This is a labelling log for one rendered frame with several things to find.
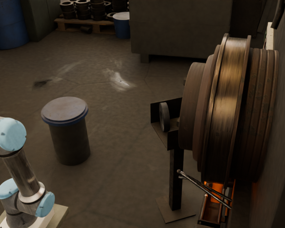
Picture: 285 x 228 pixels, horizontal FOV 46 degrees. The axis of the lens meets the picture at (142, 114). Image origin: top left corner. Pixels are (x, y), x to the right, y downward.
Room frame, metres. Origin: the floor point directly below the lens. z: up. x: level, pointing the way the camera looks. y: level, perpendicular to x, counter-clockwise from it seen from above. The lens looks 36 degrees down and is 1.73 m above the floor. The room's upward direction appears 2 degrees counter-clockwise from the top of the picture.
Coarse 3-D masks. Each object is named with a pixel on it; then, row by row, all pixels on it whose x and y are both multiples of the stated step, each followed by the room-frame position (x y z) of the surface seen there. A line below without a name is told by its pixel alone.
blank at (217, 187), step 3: (213, 183) 0.79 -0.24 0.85; (213, 186) 0.79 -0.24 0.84; (216, 186) 0.78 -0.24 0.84; (219, 186) 0.78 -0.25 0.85; (216, 189) 0.78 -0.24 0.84; (219, 189) 0.78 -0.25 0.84; (216, 195) 0.77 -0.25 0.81; (213, 198) 0.77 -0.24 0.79; (219, 198) 0.77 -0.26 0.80; (213, 201) 0.78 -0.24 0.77; (216, 201) 0.78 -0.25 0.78
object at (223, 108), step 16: (224, 48) 0.83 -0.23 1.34; (240, 48) 0.82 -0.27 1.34; (224, 64) 0.77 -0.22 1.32; (240, 64) 0.76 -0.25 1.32; (224, 80) 0.73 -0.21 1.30; (240, 80) 0.72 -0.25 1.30; (224, 96) 0.70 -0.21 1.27; (208, 112) 0.67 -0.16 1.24; (224, 112) 0.67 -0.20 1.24; (208, 128) 0.65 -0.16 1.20; (224, 128) 0.65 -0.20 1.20; (208, 144) 0.65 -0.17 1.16; (224, 144) 0.64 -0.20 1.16; (208, 160) 0.64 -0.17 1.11; (224, 160) 0.63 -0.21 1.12; (208, 176) 0.66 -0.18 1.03; (224, 176) 0.64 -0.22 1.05
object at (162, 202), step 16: (176, 112) 1.54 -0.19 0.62; (160, 128) 1.43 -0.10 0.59; (176, 128) 1.42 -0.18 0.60; (176, 144) 1.26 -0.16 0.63; (176, 160) 1.34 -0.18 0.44; (176, 176) 1.35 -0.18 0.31; (176, 192) 1.35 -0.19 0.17; (160, 208) 1.37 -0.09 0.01; (176, 208) 1.35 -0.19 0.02; (192, 208) 1.36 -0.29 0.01
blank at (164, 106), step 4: (160, 104) 1.45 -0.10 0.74; (164, 104) 1.43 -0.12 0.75; (160, 108) 1.45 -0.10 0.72; (164, 108) 1.41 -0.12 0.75; (168, 108) 1.41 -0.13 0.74; (160, 112) 1.46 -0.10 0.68; (164, 112) 1.39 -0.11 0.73; (168, 112) 1.39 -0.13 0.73; (160, 116) 1.46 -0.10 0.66; (164, 116) 1.37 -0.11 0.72; (168, 116) 1.37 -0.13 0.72; (160, 120) 1.46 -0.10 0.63; (164, 120) 1.36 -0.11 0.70; (168, 120) 1.36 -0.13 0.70; (164, 124) 1.35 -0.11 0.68; (168, 124) 1.36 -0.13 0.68; (164, 128) 1.36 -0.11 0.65; (168, 128) 1.36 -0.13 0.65
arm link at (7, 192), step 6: (6, 180) 1.11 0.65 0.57; (12, 180) 1.10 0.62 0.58; (0, 186) 1.07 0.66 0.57; (6, 186) 1.07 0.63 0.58; (12, 186) 1.06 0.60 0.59; (0, 192) 1.03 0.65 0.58; (6, 192) 1.02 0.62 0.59; (12, 192) 1.02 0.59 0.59; (18, 192) 1.03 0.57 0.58; (0, 198) 1.02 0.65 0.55; (6, 198) 1.01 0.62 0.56; (12, 198) 1.01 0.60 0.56; (6, 204) 1.01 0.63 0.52; (12, 204) 1.00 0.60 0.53; (6, 210) 1.02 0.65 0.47; (12, 210) 1.01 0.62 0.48; (18, 210) 1.02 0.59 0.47
